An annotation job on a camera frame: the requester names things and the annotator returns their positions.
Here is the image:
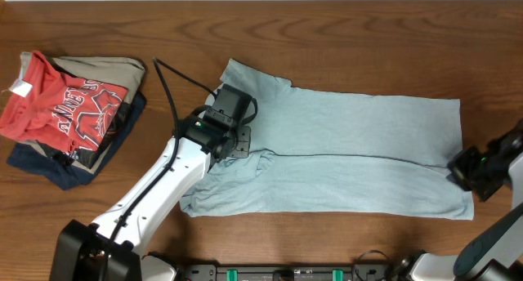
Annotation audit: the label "light blue t-shirt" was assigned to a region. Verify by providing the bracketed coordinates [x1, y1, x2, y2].
[180, 60, 474, 220]

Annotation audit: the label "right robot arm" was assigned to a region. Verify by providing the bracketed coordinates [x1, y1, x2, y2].
[392, 121, 522, 281]

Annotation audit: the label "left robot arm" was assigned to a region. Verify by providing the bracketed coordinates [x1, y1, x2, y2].
[50, 111, 251, 280]

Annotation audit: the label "beige folded shirt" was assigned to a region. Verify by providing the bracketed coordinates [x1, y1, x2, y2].
[22, 56, 145, 174]

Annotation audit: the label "red printed t-shirt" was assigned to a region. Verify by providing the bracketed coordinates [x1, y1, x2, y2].
[1, 51, 127, 153]

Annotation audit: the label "navy folded garment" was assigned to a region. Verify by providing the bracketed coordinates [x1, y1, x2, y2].
[7, 92, 147, 190]

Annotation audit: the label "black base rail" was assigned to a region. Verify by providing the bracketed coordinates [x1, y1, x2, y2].
[140, 252, 405, 281]

